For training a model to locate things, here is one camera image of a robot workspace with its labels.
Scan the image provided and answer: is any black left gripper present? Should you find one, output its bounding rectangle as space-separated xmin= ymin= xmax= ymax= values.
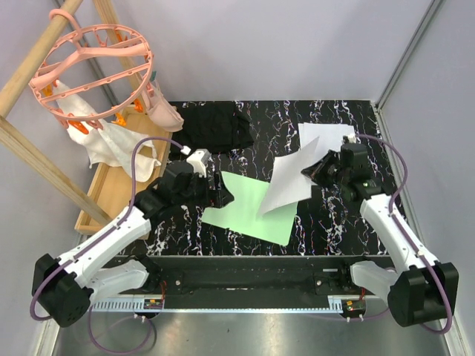
xmin=174 ymin=171 xmax=234 ymax=208

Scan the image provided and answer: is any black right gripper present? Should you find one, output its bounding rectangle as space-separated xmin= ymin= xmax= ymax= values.
xmin=301 ymin=150 xmax=349 ymax=190

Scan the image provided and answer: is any green clipboard folder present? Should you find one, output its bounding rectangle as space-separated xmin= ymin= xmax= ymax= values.
xmin=201 ymin=171 xmax=298 ymax=245

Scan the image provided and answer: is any printed white paper sheet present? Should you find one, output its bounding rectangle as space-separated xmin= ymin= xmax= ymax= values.
xmin=258 ymin=137 xmax=319 ymax=216

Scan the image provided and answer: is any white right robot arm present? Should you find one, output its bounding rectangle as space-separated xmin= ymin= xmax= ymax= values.
xmin=301 ymin=143 xmax=459 ymax=334

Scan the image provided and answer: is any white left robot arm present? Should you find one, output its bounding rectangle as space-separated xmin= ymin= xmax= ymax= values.
xmin=30 ymin=161 xmax=235 ymax=328

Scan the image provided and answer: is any white paper stack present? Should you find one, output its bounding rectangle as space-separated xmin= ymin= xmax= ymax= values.
xmin=298 ymin=122 xmax=355 ymax=158

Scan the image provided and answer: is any black marble pattern mat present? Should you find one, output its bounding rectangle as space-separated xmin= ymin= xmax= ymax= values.
xmin=138 ymin=100 xmax=387 ymax=256

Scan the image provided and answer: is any black cloth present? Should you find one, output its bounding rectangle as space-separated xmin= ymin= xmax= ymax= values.
xmin=172 ymin=102 xmax=254 ymax=154

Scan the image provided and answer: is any pink bra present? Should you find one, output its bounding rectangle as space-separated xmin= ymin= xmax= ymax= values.
xmin=142 ymin=81 xmax=184 ymax=133

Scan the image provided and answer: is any wooden tray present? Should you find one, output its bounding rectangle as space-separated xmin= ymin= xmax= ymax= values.
xmin=75 ymin=105 xmax=171 ymax=236

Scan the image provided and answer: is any white towel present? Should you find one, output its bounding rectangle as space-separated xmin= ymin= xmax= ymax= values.
xmin=53 ymin=80 xmax=161 ymax=182

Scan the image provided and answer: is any pink round clothes hanger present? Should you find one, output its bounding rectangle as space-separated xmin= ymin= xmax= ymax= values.
xmin=28 ymin=7 xmax=155 ymax=135

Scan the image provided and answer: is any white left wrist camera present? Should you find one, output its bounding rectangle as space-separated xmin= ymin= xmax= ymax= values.
xmin=180 ymin=146 xmax=211 ymax=177

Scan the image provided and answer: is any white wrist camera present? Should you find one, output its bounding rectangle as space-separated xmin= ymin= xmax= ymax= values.
xmin=342 ymin=134 xmax=357 ymax=144
xmin=180 ymin=146 xmax=211 ymax=177

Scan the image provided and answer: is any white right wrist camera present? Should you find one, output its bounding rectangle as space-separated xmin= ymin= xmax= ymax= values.
xmin=342 ymin=134 xmax=357 ymax=144

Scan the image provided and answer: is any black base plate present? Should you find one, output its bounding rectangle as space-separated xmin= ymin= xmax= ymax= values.
xmin=149 ymin=256 xmax=392 ymax=311

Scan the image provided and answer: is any grey slotted cable duct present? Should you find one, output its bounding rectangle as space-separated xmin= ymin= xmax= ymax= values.
xmin=92 ymin=297 xmax=343 ymax=314

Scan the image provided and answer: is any aluminium corner post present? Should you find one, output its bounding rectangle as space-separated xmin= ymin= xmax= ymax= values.
xmin=374 ymin=0 xmax=445 ymax=110

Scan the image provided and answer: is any wooden rack frame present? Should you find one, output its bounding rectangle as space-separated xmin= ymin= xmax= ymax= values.
xmin=1 ymin=1 xmax=110 ymax=223

